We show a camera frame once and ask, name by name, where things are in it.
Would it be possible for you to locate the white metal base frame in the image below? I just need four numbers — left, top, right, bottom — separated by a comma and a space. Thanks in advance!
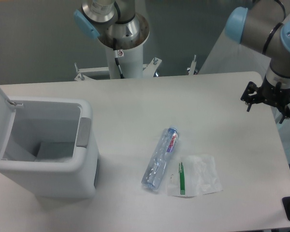
73, 55, 199, 82

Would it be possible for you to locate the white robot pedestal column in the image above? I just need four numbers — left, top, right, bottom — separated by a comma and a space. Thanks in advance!
96, 13, 150, 79

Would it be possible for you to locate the white umbrella with text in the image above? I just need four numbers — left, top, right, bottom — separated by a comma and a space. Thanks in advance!
198, 9, 290, 124

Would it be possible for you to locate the clear plastic bag green stripe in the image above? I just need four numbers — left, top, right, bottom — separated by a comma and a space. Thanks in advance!
167, 154, 223, 198

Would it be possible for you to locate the clear plastic water bottle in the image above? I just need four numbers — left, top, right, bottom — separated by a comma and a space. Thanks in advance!
141, 126, 179, 191

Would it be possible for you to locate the black cable on pedestal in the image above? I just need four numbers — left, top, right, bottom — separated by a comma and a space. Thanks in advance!
113, 38, 125, 79

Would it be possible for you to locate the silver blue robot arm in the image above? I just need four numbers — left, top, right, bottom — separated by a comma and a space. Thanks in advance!
73, 0, 290, 119

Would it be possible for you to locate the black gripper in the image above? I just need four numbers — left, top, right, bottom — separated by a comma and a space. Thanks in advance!
240, 81, 290, 123

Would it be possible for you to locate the white trash can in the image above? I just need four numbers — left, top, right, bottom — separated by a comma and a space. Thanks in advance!
0, 97, 99, 198

